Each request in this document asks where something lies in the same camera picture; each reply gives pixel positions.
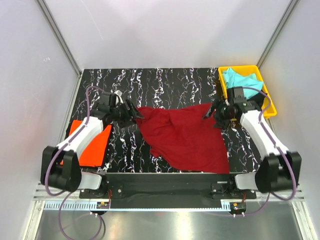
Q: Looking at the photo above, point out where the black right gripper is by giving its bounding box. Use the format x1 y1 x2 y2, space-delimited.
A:
200 96 234 130

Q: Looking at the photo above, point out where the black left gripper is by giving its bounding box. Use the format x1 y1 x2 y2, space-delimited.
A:
110 98 143 129

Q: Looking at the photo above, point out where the dark red polo shirt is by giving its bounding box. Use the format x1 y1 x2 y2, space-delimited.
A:
136 103 230 174

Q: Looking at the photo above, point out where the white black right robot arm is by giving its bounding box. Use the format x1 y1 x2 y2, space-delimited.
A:
203 100 302 201

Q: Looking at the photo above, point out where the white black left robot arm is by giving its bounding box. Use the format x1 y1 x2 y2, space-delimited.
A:
40 92 143 198

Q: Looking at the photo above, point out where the turquoise t shirt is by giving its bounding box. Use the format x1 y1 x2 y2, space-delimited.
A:
222 67 264 91

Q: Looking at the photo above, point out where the black t shirt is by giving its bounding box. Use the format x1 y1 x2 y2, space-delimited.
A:
248 92 266 109

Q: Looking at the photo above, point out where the yellow plastic bin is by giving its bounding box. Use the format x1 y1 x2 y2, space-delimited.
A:
218 65 277 119

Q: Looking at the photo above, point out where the folded orange t shirt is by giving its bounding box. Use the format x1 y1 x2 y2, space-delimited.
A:
59 119 113 168

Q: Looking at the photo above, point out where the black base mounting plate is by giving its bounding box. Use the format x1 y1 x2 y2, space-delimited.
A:
85 173 243 211

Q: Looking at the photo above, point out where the right orange connector box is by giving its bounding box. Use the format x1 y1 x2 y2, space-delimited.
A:
230 202 247 214

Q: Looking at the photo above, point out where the orange connector box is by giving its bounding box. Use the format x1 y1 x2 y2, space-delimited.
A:
96 200 111 209
230 202 247 214

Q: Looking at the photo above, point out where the left orange connector box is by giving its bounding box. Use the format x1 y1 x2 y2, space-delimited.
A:
96 200 111 209

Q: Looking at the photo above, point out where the aluminium frame rail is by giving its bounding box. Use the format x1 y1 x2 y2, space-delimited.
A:
32 181 306 201

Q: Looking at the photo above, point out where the left corner aluminium post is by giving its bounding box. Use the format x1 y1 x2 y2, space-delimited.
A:
36 0 83 77

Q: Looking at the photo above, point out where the corner aluminium post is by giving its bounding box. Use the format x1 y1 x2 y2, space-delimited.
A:
36 0 83 77
256 0 300 69

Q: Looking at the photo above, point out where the right corner aluminium post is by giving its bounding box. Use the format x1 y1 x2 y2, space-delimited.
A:
256 0 300 69

